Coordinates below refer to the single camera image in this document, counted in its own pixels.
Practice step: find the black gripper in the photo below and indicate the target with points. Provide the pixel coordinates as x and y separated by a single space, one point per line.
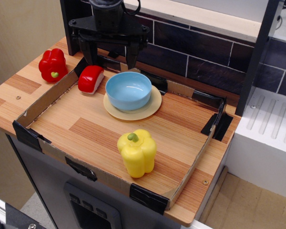
111 23

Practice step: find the light blue bowl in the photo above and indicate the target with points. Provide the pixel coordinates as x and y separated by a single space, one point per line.
128 90

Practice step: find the cream yellow plate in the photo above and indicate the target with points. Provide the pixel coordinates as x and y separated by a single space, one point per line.
146 111

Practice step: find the cardboard fence with black tape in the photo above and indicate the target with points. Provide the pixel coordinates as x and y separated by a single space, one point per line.
81 131

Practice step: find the red and white toy sushi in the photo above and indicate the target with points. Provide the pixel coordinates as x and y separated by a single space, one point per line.
90 79

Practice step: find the red toy bell pepper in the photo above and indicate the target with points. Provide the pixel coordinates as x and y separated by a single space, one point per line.
53 65

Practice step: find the yellow toy bell pepper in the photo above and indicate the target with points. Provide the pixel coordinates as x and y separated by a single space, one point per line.
138 150

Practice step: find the grey oven control panel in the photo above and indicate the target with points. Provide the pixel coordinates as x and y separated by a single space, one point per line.
90 212

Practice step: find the white toy sink drainboard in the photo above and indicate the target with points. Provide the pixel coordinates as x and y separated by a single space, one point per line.
257 153

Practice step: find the dark grey shelf post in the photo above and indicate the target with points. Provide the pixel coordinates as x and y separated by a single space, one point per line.
267 30

